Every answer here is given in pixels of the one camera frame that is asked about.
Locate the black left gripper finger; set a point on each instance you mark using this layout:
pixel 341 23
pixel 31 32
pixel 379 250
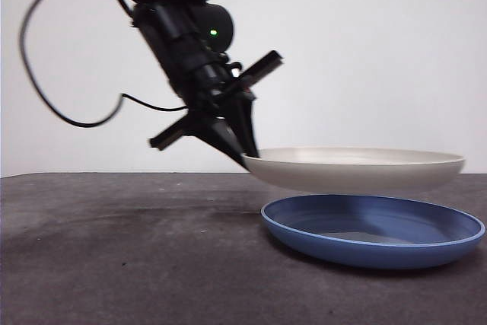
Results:
pixel 224 140
pixel 245 127

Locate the white round plate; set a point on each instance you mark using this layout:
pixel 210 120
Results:
pixel 342 173

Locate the blue round plate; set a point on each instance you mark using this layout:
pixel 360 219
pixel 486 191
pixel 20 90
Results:
pixel 361 254

